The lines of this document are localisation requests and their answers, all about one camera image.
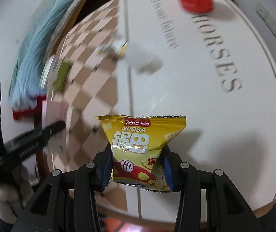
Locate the yellow snack bag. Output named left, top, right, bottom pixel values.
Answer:
left=97, top=115, right=186, bottom=192

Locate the pink white medicine box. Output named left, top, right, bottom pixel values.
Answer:
left=41, top=100, right=68, bottom=155

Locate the red bed sheet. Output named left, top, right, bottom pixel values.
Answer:
left=12, top=95, right=47, bottom=120

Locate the light blue blanket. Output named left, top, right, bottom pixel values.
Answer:
left=8, top=0, right=79, bottom=111

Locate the green tissue box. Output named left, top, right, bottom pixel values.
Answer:
left=53, top=61, right=72, bottom=92

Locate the checkered bed cover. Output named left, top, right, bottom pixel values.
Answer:
left=48, top=0, right=276, bottom=211

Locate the crumpled white tissue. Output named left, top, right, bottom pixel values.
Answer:
left=95, top=38, right=163, bottom=74

